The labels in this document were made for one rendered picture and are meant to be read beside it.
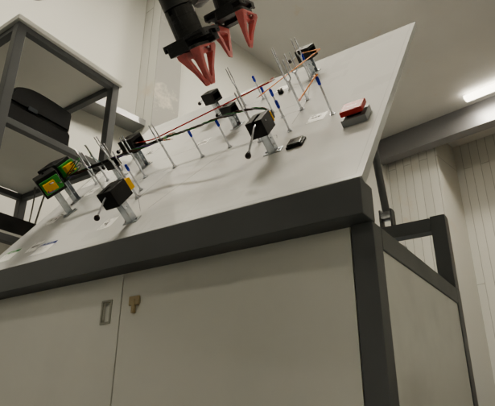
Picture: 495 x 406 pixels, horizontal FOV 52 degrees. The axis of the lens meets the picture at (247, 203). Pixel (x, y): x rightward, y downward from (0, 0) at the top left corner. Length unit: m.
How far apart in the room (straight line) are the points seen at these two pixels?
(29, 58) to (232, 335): 1.63
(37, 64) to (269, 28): 4.60
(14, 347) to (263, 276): 0.75
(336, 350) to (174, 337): 0.35
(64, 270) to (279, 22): 5.53
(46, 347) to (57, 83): 1.35
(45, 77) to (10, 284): 1.15
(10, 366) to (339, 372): 0.89
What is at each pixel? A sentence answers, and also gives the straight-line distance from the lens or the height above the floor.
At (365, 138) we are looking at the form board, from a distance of 1.01.
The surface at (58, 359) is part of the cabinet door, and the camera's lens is 1.31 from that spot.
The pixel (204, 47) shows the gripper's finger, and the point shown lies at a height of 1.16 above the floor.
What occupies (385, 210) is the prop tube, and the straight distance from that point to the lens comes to 1.50.
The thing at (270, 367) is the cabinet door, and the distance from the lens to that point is 0.91.
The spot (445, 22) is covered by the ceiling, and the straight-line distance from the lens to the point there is 6.94.
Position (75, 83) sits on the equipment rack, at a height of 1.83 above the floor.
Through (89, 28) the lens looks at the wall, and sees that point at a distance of 5.27.
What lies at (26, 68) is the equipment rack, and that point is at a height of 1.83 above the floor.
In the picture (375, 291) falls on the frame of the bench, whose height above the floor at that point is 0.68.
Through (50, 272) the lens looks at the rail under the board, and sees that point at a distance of 1.34.
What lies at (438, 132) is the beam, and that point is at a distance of 8.60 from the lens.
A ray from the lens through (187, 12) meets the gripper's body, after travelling 1.02.
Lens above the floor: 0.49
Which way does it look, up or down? 23 degrees up
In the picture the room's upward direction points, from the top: straight up
